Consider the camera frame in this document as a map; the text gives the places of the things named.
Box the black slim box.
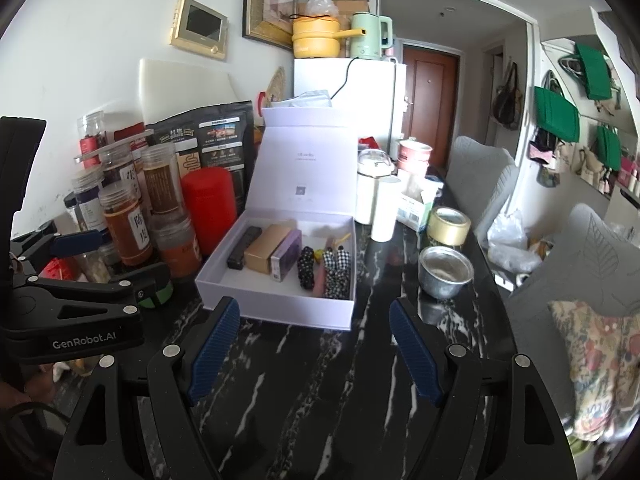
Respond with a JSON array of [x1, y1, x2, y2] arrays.
[[227, 226, 262, 270]]

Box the gold cardboard box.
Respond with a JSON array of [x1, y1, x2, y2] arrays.
[[244, 224, 292, 274]]

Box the purple slim box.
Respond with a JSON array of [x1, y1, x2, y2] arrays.
[[270, 230, 303, 282]]

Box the polka dot scrunchie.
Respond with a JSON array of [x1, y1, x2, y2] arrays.
[[297, 246, 314, 290]]

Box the checkered fabric scrunchie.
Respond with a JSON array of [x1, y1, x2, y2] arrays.
[[323, 245, 352, 300]]

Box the person's left hand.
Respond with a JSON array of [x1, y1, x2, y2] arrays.
[[0, 364, 55, 411]]

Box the spice jar orange contents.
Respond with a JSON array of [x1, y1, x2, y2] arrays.
[[99, 181, 152, 266]]

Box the metal bowl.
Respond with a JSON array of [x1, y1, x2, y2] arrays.
[[418, 246, 474, 300]]

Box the white gift box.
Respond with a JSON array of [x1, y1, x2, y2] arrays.
[[195, 107, 358, 330]]

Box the spice jar brown label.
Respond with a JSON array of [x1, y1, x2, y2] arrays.
[[142, 143, 182, 214]]

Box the tape roll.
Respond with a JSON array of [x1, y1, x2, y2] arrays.
[[426, 206, 471, 247]]

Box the red canister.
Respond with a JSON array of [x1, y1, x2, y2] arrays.
[[181, 167, 238, 256]]

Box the floral cushion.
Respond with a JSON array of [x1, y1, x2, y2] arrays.
[[549, 300, 639, 441]]

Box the black food pouch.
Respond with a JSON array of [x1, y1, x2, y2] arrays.
[[145, 101, 256, 214]]

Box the grey armchair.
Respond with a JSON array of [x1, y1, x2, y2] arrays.
[[445, 136, 518, 247]]

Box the red white paper cup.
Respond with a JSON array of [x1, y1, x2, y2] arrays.
[[397, 138, 433, 178]]

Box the grey leaf pattern sofa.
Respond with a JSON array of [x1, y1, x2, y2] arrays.
[[506, 204, 639, 428]]

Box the black hanging handbag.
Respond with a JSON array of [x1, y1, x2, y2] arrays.
[[491, 61, 522, 130]]

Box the white refrigerator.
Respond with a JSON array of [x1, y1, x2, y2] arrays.
[[293, 58, 407, 157]]

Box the green tote bag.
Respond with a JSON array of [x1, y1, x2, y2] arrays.
[[534, 87, 580, 143], [596, 124, 622, 171], [575, 44, 612, 101]]

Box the brown entrance door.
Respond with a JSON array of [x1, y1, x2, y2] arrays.
[[402, 46, 460, 169]]

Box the yellow electric pot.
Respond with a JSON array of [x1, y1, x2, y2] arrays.
[[292, 15, 366, 58]]

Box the framed picture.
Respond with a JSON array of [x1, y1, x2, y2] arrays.
[[242, 0, 297, 50]]

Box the green electric kettle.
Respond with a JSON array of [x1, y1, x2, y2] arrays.
[[349, 12, 394, 60]]

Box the wall intercom panel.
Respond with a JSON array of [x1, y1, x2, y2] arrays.
[[169, 0, 228, 61]]

